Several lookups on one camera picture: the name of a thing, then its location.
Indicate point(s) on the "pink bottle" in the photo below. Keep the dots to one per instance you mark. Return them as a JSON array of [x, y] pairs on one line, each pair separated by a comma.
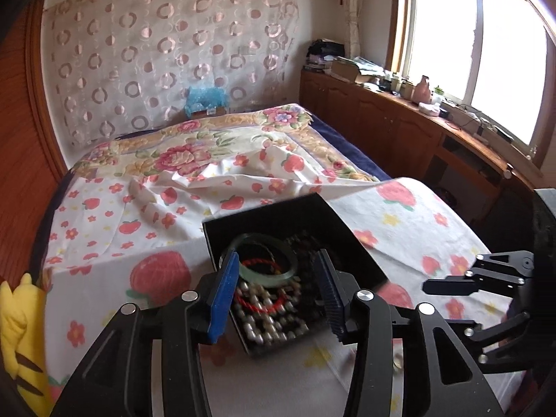
[[423, 91]]

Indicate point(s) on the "checked window curtain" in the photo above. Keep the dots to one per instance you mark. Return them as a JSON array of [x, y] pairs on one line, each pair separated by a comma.
[[352, 13]]

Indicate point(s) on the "black jewelry box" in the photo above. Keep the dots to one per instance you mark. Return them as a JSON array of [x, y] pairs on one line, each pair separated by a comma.
[[347, 243]]

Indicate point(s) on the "green jade bangle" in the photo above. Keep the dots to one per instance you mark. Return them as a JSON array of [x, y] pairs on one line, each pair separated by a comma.
[[278, 276]]

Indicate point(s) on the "yellow plush toy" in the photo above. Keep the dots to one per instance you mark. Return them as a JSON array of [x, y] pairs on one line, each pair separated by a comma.
[[21, 339]]

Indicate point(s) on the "circle-patterned sheer curtain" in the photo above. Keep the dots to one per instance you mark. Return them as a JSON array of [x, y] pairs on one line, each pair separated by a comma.
[[173, 43]]

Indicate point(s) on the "cardboard box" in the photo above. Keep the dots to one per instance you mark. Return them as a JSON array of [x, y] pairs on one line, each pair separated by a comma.
[[354, 69]]

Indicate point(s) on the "white power strip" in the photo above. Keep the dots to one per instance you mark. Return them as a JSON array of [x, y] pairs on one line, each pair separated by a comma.
[[482, 124]]

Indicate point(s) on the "wooden cabinet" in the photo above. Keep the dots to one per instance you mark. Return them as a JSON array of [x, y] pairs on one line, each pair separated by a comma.
[[391, 126]]

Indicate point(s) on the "blue plastic bag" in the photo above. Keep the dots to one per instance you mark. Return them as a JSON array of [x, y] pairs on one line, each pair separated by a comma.
[[206, 100]]

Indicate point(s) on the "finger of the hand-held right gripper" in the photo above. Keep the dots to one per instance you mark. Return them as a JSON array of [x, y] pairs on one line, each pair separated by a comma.
[[451, 286], [499, 339]]

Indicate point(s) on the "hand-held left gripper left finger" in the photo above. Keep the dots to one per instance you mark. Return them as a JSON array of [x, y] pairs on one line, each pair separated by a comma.
[[223, 295]]

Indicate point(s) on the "navy bed sheet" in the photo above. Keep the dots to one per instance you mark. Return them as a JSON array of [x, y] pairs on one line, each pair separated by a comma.
[[347, 147]]

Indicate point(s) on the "window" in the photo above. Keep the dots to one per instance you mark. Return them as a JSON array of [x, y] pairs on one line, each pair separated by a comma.
[[478, 43]]

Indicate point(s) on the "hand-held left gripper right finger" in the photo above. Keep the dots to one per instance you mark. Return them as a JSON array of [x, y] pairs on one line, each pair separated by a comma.
[[330, 299]]

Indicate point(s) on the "pile of dark clothes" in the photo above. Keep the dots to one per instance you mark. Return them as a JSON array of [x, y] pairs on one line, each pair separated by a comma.
[[323, 54]]

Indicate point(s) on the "strawberry-print sheet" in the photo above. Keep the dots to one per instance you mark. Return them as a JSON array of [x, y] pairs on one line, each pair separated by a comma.
[[130, 234]]

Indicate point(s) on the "floral blanket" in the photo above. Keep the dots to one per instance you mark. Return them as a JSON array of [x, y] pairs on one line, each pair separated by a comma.
[[208, 147]]

